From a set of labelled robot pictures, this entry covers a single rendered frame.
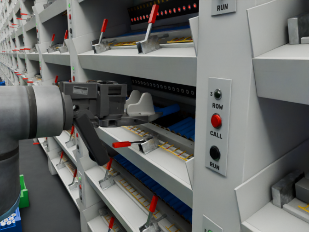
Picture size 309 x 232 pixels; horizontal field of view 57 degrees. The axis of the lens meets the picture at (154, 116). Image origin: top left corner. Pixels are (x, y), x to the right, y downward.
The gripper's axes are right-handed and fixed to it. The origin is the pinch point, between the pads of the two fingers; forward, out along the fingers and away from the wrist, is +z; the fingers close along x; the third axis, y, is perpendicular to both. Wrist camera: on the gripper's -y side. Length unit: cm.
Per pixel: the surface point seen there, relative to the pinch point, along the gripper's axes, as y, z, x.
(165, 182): -9.7, -4.5, -12.0
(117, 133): -6.6, -3.1, 12.4
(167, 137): -3.1, -0.7, -6.4
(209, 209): -8.2, -5.7, -24.7
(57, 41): 19, 6, 109
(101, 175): -25.7, 0.4, 30.9
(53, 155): -44, 2, 109
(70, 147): -26, 0, 66
